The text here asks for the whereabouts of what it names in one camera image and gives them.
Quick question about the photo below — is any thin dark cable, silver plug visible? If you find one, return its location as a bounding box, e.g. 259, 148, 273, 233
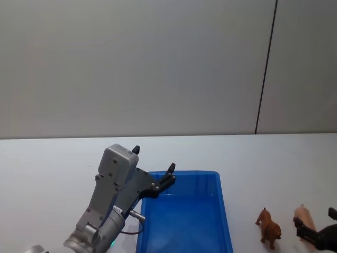
121, 209, 147, 236

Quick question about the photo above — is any pink toy animal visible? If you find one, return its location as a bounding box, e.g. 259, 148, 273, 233
292, 203, 318, 242

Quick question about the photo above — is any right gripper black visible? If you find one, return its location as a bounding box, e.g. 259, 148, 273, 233
293, 207, 337, 251

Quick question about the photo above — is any blue plastic bin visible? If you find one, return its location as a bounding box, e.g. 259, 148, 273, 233
135, 170, 234, 253

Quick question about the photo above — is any brown toy animal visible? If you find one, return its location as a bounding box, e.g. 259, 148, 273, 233
254, 207, 283, 250

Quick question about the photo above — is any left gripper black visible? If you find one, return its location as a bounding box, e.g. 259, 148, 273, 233
115, 144, 177, 215

